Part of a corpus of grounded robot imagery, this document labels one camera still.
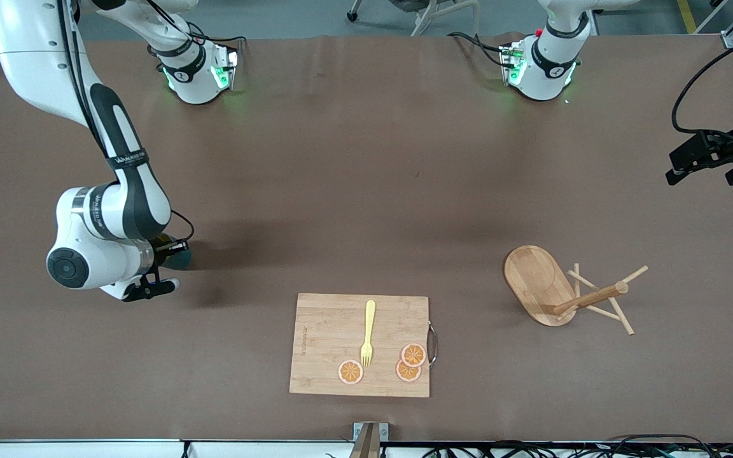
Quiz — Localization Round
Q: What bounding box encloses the bamboo cutting board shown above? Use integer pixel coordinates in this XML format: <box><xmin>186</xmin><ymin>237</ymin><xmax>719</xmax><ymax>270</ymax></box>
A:
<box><xmin>289</xmin><ymin>293</ymin><xmax>438</xmax><ymax>399</ymax></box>

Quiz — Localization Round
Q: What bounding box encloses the office chair base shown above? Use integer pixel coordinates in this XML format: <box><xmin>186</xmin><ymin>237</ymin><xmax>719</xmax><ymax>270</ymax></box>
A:
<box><xmin>346</xmin><ymin>0</ymin><xmax>482</xmax><ymax>37</ymax></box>

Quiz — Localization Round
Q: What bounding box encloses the black cable tangle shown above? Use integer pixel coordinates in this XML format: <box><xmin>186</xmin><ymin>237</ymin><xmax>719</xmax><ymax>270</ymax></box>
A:
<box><xmin>421</xmin><ymin>434</ymin><xmax>733</xmax><ymax>458</ymax></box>

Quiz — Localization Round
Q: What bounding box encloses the wooden cup rack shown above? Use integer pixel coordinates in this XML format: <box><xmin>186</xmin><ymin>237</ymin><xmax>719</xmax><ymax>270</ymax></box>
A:
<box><xmin>503</xmin><ymin>245</ymin><xmax>650</xmax><ymax>336</ymax></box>

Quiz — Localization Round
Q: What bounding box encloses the black arm base cable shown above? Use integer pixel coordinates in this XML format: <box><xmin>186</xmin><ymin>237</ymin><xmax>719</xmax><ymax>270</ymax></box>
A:
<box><xmin>446</xmin><ymin>31</ymin><xmax>508</xmax><ymax>69</ymax></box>

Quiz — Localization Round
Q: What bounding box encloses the yellow plastic fork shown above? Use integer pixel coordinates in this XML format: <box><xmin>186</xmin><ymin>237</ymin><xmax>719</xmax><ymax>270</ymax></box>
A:
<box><xmin>360</xmin><ymin>300</ymin><xmax>377</xmax><ymax>368</ymax></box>

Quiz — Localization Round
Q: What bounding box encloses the aluminium camera post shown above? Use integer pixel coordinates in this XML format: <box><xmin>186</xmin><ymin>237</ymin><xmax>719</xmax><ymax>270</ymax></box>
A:
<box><xmin>349</xmin><ymin>422</ymin><xmax>389</xmax><ymax>458</ymax></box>

